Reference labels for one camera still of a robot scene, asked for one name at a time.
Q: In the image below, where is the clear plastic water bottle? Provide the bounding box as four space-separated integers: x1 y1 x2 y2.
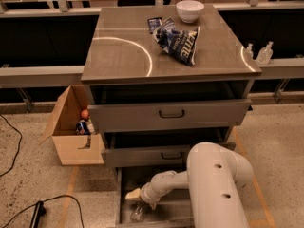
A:
130 201 149 222

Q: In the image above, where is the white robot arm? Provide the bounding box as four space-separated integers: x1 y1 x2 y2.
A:
125 142 254 228

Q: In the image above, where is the grey bottom drawer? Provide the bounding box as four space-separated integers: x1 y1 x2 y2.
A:
118 166 196 228

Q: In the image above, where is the grey drawer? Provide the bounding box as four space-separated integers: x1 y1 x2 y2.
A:
101 145 192 167
118 166 196 228
88 99 251 133

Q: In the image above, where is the grey middle drawer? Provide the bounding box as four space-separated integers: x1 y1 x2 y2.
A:
101 145 192 167

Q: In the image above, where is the grey drawer cabinet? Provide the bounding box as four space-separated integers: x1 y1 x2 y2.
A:
82 6 260 228

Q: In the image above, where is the grey top drawer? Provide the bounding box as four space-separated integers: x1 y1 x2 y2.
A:
88 99 251 133

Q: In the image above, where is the large clear sanitizer bottle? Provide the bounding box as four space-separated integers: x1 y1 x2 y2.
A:
256 41 273 65

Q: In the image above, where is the cardboard box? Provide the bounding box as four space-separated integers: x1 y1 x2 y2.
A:
40 85 105 165

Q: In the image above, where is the blue soda can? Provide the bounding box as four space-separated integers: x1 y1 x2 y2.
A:
76 120 90 135

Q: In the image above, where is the orange fruit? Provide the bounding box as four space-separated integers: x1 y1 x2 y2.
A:
80 109 89 121

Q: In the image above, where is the blue kettle chips bag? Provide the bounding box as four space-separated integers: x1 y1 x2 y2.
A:
153 18 200 67

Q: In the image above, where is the grey metal railing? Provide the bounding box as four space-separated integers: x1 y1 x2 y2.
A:
0 0 304 88

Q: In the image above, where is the small dark blue packet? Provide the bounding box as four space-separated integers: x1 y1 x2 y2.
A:
147 17 162 34

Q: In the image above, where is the white ceramic bowl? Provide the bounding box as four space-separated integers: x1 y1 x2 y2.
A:
176 0 204 23

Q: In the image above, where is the black power plug cable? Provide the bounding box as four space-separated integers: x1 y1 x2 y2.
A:
1 194 86 228

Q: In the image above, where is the black floor cable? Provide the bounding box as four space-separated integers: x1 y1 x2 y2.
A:
0 113 24 178

